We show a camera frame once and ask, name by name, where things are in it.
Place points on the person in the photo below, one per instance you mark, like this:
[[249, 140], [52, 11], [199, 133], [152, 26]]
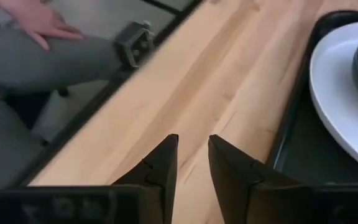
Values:
[[42, 68]]

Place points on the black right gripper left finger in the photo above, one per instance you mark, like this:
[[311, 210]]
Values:
[[163, 174]]

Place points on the black aluminium table frame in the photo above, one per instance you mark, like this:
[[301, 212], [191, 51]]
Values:
[[76, 124]]

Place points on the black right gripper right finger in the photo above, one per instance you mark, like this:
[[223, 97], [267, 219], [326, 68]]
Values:
[[241, 189]]

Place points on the person's hand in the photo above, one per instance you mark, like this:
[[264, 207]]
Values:
[[33, 21]]

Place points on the black plastic tray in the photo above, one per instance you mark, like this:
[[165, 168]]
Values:
[[303, 155]]

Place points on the small grey table camera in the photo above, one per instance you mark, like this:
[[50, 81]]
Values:
[[134, 46]]

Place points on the white round plate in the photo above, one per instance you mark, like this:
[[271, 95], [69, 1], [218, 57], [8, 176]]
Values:
[[331, 93]]

